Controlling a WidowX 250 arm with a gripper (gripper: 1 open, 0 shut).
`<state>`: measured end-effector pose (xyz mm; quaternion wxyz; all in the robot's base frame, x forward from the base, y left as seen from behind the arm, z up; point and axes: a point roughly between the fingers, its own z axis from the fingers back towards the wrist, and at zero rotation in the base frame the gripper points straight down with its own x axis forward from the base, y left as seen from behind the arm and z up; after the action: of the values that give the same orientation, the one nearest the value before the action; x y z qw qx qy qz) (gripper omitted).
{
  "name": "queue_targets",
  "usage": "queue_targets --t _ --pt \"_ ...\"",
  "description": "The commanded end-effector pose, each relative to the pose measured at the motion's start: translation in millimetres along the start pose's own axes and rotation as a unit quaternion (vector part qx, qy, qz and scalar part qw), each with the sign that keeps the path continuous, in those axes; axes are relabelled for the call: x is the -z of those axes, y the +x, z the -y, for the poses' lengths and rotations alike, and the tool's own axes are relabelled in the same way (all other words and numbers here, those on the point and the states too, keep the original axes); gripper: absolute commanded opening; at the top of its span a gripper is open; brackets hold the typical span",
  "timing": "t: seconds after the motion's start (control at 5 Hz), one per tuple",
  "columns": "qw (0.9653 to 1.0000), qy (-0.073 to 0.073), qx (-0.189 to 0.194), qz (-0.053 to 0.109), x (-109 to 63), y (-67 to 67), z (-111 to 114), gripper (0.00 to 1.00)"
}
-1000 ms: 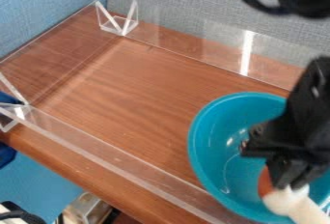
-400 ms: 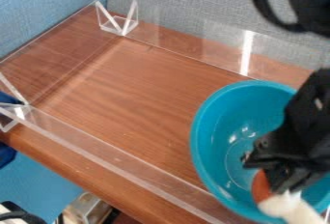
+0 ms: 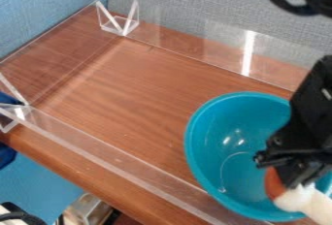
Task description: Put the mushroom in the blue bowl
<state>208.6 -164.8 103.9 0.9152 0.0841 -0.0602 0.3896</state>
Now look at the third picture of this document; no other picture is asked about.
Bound metal frame under table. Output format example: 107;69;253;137
54;193;112;225

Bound blue plastic bowl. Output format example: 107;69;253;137
185;92;332;221

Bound dark blue object at left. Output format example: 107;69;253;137
0;91;21;170

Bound clear acrylic left bracket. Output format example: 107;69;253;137
0;73;31;133

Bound black and white wheel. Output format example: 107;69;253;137
0;202;47;225

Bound white and orange toy mushroom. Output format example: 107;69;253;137
265;168;332;225

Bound clear acrylic corner bracket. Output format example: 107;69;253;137
95;1;141;37

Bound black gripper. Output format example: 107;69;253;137
254;123;332;189

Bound clear acrylic table barrier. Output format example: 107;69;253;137
0;4;320;225

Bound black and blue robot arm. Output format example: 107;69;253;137
254;0;332;188

